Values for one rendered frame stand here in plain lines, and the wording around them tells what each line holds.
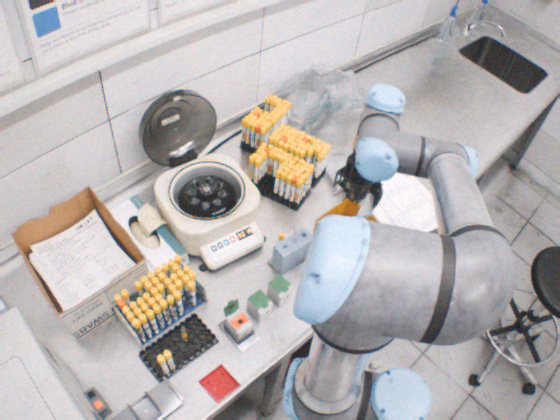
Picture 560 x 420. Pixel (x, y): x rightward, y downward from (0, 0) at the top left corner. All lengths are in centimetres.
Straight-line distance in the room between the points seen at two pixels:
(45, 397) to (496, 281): 67
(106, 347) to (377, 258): 81
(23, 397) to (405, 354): 170
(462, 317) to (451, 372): 176
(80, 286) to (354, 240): 82
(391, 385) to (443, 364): 139
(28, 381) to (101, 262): 45
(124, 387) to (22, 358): 32
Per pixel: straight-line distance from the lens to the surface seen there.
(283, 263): 112
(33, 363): 82
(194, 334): 108
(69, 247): 121
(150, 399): 99
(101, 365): 111
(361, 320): 44
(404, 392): 83
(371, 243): 43
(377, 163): 78
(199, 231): 111
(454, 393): 218
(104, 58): 106
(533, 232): 294
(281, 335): 111
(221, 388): 105
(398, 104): 86
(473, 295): 45
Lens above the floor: 189
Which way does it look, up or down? 51 degrees down
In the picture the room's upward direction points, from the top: 8 degrees clockwise
